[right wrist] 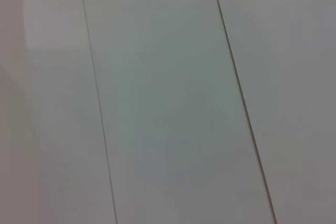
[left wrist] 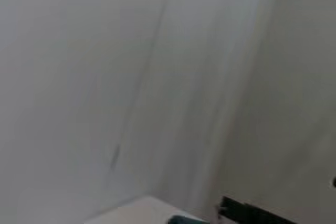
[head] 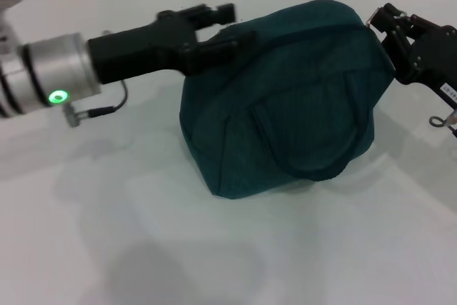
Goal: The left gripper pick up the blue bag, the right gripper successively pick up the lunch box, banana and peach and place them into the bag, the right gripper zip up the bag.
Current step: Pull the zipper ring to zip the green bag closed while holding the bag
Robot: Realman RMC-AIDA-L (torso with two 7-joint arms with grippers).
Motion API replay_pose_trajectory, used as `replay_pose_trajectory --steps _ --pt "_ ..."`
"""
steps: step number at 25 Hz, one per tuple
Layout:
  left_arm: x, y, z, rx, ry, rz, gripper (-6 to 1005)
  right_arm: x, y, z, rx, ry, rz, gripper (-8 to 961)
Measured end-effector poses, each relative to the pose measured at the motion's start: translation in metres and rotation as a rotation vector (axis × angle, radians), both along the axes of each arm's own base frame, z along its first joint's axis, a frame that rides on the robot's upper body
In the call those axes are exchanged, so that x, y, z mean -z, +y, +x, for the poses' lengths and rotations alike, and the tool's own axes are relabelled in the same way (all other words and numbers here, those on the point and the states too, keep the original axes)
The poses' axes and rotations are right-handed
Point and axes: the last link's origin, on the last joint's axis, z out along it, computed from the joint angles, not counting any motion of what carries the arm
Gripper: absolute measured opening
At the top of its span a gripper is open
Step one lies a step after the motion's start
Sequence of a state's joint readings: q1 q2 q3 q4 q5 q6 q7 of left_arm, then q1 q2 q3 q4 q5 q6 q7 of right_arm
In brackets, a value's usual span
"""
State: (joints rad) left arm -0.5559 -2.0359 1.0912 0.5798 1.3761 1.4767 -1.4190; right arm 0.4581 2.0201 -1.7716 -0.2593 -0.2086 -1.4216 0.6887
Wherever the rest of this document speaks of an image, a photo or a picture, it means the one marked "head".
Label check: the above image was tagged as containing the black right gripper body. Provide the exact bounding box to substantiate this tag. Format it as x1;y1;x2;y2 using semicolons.
409;24;457;109

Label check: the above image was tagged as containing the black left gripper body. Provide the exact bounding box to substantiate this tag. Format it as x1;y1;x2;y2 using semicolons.
87;10;199;84

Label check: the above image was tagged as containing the dark teal insulated lunch bag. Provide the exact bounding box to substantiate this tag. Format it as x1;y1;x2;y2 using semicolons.
177;0;396;201

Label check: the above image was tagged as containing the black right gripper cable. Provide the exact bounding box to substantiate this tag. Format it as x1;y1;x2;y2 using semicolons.
428;110;457;140

